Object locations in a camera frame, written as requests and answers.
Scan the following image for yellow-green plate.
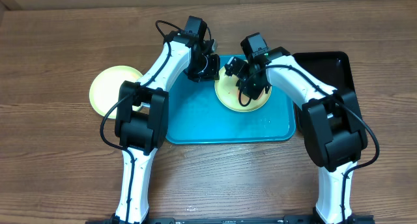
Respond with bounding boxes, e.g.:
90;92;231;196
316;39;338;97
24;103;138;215
214;66;272;112
89;65;143;117

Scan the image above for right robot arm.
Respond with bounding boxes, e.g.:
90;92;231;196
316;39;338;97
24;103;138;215
224;47;367;223

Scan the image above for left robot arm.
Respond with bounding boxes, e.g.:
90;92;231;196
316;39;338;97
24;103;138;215
111;31;220;223

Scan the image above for teal plastic tray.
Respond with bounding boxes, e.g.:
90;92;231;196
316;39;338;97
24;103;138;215
166;73;296;145

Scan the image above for black rectangular tray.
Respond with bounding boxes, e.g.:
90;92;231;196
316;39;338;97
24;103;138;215
293;51;355;92

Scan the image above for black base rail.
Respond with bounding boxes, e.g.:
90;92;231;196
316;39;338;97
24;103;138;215
85;215;375;224

